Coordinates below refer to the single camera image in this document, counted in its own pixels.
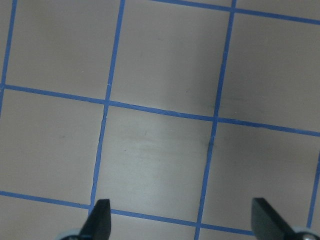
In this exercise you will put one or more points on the brown paper table mat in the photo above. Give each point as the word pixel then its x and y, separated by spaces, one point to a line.
pixel 177 111

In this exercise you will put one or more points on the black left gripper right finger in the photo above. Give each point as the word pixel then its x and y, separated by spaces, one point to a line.
pixel 267 224

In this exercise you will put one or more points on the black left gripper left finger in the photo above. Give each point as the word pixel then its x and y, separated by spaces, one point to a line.
pixel 98 224

